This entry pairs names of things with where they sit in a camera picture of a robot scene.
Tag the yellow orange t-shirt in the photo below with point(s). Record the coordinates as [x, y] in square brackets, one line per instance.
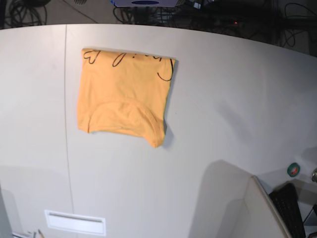
[124, 93]

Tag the white partition panel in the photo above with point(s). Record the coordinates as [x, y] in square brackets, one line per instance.
[233, 204]

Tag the white rectangular table inset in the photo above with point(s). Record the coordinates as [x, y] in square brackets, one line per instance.
[76, 223]

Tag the green tape roll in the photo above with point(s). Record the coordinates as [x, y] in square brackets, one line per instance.
[293, 170]

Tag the black keyboard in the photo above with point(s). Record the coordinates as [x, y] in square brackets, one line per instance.
[285, 200]

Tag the metal knob at edge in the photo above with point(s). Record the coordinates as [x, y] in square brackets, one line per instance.
[314, 175]

